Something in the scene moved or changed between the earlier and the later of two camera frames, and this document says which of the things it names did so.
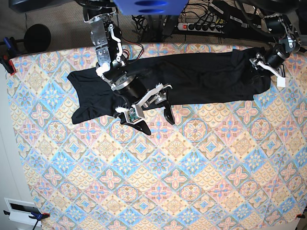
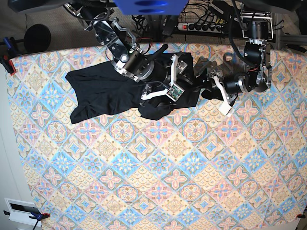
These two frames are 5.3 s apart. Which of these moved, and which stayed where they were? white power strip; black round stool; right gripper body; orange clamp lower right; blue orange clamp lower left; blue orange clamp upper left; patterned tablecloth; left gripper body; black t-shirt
Moved: left gripper body; black t-shirt; right gripper body
Stayed: orange clamp lower right; patterned tablecloth; blue orange clamp upper left; white power strip; black round stool; blue orange clamp lower left
